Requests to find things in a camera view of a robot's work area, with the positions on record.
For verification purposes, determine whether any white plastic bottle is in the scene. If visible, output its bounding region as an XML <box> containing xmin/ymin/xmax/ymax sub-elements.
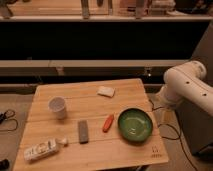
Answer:
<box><xmin>24</xmin><ymin>138</ymin><xmax>68</xmax><ymax>162</ymax></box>

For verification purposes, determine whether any wooden table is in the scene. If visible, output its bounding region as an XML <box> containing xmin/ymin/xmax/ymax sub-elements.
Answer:
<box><xmin>14</xmin><ymin>79</ymin><xmax>168</xmax><ymax>171</ymax></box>

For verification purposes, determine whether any green ceramic bowl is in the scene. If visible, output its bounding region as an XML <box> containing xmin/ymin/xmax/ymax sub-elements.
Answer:
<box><xmin>117</xmin><ymin>108</ymin><xmax>153</xmax><ymax>143</ymax></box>

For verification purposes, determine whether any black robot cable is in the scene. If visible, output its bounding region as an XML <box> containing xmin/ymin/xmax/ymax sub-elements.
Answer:
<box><xmin>147</xmin><ymin>98</ymin><xmax>200</xmax><ymax>171</ymax></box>

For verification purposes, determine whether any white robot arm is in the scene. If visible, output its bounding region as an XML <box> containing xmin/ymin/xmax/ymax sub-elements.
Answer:
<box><xmin>156</xmin><ymin>60</ymin><xmax>213</xmax><ymax>117</ymax></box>

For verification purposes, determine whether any grey rectangular block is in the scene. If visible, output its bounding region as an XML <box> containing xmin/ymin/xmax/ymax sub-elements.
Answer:
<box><xmin>78</xmin><ymin>120</ymin><xmax>89</xmax><ymax>144</ymax></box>

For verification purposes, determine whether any long wooden shelf rail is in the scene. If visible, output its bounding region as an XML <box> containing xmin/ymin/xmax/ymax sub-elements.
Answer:
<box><xmin>0</xmin><ymin>60</ymin><xmax>186</xmax><ymax>76</ymax></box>

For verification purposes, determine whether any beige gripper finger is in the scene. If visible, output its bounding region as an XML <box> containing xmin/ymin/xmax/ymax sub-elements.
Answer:
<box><xmin>163</xmin><ymin>109</ymin><xmax>172</xmax><ymax>123</ymax></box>

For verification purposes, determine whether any black cable on floor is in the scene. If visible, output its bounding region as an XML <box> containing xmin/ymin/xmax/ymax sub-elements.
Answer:
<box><xmin>0</xmin><ymin>109</ymin><xmax>19</xmax><ymax>133</ymax></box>

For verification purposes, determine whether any white sponge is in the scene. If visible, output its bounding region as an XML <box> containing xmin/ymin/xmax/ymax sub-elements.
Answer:
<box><xmin>97</xmin><ymin>86</ymin><xmax>115</xmax><ymax>97</ymax></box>

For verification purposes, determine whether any grey cabinet at right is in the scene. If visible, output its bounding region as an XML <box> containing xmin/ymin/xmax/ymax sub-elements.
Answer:
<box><xmin>177</xmin><ymin>21</ymin><xmax>213</xmax><ymax>156</ymax></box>

